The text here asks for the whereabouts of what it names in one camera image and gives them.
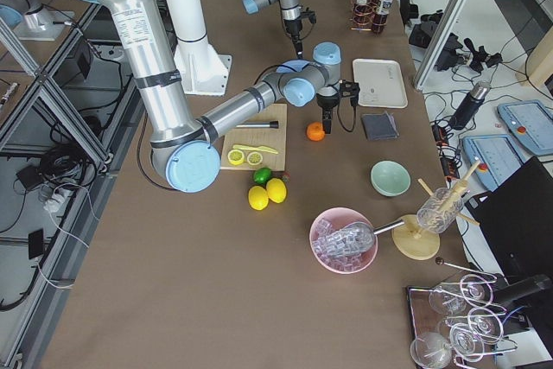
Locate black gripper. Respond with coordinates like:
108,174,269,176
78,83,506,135
283,18,303,58
316,92,340,135

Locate orange fruit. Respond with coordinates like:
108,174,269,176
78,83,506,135
306,122,326,142

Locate blue plastic plate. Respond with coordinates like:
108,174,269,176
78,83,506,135
276,60,309,73

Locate grey folded cloth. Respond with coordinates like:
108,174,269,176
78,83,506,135
361,111,399,141

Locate wooden cutting board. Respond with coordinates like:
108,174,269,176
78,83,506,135
220,104,288,171

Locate beige plastic tray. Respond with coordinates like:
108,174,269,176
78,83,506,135
353,58,408,109

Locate dark drink bottle front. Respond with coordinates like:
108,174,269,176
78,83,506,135
353,0,370,29

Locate dark drink bottle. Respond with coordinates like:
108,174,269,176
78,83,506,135
353,0,370,29
371,0,393,35

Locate dark drink bottle middle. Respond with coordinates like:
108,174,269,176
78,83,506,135
371,0,393,35

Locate green ceramic bowl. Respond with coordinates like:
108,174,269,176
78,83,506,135
370,161,411,197

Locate green lime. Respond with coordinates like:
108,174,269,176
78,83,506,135
253,167,272,186

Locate yellow lemon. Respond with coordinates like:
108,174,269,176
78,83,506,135
265,178,288,203
248,186,269,211

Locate sliced lemon pieces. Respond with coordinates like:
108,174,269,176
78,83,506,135
226,144,278,166

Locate black equipment case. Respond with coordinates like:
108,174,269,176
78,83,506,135
399,0,464,71

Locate pink bowl with ice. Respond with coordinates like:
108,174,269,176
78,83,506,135
309,207,378,274

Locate black thermos bottle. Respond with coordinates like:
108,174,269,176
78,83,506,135
448,81,491,130

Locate clear glass on stand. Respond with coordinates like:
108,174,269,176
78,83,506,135
416,188,463,234

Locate wooden cup tree stand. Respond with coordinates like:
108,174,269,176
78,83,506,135
392,160,480,260

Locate black spare gripper parts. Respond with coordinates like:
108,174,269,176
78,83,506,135
463,38,503,73

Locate blue teach pendant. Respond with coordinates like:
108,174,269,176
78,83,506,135
461,134,527,191
497,100,552,156

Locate wine glass rack tray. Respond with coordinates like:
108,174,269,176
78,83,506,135
406,273,518,368

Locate black handled knife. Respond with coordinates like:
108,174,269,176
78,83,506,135
236,120,279,129

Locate copper wire bottle holder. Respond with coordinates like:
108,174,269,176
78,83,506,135
350,0,393,35

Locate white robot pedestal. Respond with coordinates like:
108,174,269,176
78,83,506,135
166,0,232,96

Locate aluminium frame post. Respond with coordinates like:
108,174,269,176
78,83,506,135
413,0,467,91

